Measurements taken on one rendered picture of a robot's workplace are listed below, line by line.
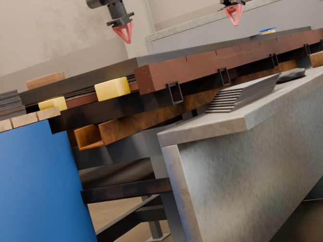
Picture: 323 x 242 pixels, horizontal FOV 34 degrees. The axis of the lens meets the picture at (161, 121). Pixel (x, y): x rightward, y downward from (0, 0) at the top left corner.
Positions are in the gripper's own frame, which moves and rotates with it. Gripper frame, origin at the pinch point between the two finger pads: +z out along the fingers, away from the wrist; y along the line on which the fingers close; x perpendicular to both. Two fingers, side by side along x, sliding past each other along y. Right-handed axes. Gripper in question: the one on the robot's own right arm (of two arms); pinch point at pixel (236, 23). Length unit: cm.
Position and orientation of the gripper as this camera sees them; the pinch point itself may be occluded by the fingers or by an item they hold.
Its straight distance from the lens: 210.4
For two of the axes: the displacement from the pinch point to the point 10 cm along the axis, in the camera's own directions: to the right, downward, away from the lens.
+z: 1.4, 9.8, -1.5
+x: 8.1, -1.9, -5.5
